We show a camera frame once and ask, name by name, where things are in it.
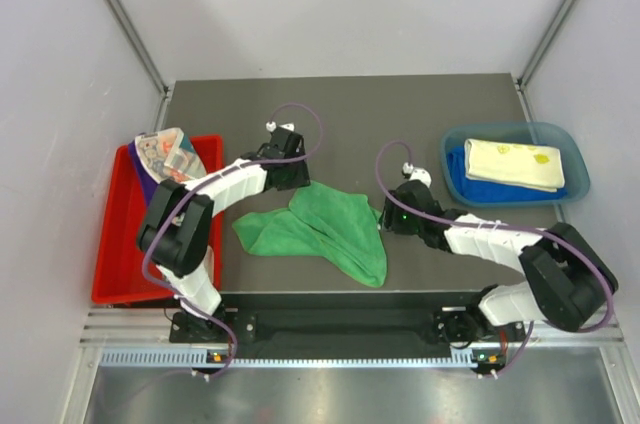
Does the green towel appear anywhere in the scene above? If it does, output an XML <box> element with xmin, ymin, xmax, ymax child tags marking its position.
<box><xmin>232</xmin><ymin>181</ymin><xmax>388</xmax><ymax>288</ymax></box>

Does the blue towel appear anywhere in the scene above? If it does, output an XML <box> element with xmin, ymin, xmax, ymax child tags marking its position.
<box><xmin>446</xmin><ymin>146</ymin><xmax>568</xmax><ymax>204</ymax></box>

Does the yellow patterned towel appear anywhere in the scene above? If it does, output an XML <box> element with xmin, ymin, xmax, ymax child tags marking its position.
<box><xmin>463</xmin><ymin>139</ymin><xmax>565</xmax><ymax>192</ymax></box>

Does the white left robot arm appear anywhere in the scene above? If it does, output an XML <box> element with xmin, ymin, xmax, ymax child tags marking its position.
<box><xmin>136</xmin><ymin>122</ymin><xmax>310</xmax><ymax>341</ymax></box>

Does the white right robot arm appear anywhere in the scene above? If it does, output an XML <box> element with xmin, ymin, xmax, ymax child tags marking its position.
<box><xmin>379</xmin><ymin>179</ymin><xmax>618</xmax><ymax>340</ymax></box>

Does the light patterned towel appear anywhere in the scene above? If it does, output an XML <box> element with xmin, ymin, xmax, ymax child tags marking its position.
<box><xmin>133</xmin><ymin>127</ymin><xmax>207</xmax><ymax>183</ymax></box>

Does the purple towel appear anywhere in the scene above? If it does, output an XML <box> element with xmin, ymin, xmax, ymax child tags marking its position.
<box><xmin>127</xmin><ymin>141</ymin><xmax>158</xmax><ymax>207</ymax></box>

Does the translucent blue tray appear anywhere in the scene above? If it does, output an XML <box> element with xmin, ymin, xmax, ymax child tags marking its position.
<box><xmin>440</xmin><ymin>122</ymin><xmax>590</xmax><ymax>208</ymax></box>

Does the red plastic bin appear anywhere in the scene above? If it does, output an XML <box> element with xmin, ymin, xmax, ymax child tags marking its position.
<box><xmin>91</xmin><ymin>135</ymin><xmax>226</xmax><ymax>305</ymax></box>

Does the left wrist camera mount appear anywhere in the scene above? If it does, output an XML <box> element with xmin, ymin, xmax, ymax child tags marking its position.
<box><xmin>265</xmin><ymin>121</ymin><xmax>295</xmax><ymax>133</ymax></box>

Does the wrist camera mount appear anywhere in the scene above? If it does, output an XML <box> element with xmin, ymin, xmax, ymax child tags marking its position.
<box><xmin>402</xmin><ymin>162</ymin><xmax>432</xmax><ymax>187</ymax></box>
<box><xmin>265</xmin><ymin>121</ymin><xmax>295</xmax><ymax>133</ymax></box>

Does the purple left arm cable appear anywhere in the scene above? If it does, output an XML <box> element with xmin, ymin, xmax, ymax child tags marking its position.
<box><xmin>142</xmin><ymin>102</ymin><xmax>325</xmax><ymax>380</ymax></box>

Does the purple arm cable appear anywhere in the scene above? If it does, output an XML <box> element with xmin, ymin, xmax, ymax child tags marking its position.
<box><xmin>142</xmin><ymin>102</ymin><xmax>325</xmax><ymax>380</ymax></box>
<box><xmin>375</xmin><ymin>141</ymin><xmax>617</xmax><ymax>379</ymax></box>

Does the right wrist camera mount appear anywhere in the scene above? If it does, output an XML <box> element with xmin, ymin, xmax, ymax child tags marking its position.
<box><xmin>402</xmin><ymin>162</ymin><xmax>432</xmax><ymax>187</ymax></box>

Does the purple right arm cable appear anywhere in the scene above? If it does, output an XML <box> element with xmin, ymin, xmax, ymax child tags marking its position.
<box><xmin>375</xmin><ymin>141</ymin><xmax>617</xmax><ymax>379</ymax></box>

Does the white slotted cable duct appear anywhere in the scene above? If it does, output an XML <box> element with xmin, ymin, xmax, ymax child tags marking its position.
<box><xmin>99</xmin><ymin>347</ymin><xmax>503</xmax><ymax>369</ymax></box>

